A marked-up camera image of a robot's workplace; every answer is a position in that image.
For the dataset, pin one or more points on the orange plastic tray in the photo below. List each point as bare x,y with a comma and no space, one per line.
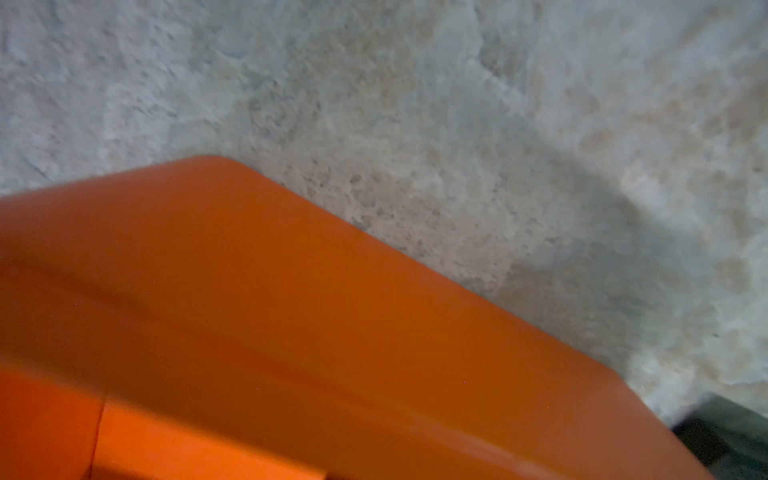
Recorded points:
202,290

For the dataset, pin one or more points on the folding chess board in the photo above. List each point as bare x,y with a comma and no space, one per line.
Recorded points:
729,439

